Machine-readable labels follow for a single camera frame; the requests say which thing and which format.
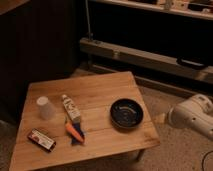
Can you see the dark ceramic bowl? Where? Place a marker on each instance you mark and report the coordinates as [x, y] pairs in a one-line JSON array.
[[126, 113]]

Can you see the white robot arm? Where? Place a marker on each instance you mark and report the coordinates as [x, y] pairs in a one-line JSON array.
[[193, 113]]

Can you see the white tube with label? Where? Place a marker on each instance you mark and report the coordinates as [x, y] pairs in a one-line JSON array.
[[73, 113]]

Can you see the wooden low table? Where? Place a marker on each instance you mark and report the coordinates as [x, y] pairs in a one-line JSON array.
[[94, 96]]

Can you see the metal vertical pole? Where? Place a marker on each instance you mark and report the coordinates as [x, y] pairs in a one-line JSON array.
[[90, 34]]

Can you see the red and black box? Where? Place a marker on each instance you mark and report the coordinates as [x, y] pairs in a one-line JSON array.
[[41, 140]]

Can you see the long beige case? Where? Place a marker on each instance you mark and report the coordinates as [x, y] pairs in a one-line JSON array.
[[145, 59]]

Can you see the wooden shelf with items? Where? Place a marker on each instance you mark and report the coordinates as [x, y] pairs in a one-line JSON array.
[[188, 8]]

